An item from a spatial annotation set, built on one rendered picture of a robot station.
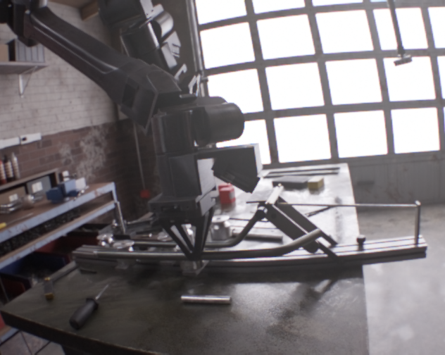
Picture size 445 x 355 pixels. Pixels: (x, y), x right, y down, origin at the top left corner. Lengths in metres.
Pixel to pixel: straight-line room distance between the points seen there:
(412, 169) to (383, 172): 0.37
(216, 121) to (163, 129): 0.07
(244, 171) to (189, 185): 0.07
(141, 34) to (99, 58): 0.09
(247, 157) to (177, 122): 0.10
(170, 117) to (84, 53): 0.21
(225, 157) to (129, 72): 0.19
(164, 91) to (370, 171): 3.43
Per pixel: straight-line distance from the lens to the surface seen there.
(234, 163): 0.44
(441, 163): 3.99
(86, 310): 0.69
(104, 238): 1.03
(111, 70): 0.53
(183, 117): 0.45
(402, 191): 3.92
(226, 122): 0.49
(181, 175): 0.45
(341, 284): 0.68
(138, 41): 0.59
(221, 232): 0.85
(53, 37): 0.64
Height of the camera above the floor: 1.22
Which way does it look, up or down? 10 degrees down
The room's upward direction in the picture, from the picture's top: 8 degrees counter-clockwise
